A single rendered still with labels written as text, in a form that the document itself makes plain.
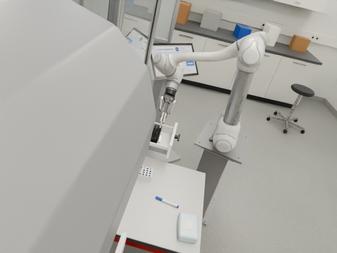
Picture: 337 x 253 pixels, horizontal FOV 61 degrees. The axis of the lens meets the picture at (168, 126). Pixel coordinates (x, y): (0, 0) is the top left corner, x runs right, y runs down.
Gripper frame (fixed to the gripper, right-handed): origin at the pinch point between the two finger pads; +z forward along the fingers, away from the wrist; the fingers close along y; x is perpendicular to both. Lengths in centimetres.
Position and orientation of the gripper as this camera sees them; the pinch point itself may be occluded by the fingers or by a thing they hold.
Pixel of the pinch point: (163, 117)
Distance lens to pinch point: 196.6
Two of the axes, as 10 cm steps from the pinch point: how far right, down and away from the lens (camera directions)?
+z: -2.7, 9.4, -2.1
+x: 1.9, -1.6, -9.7
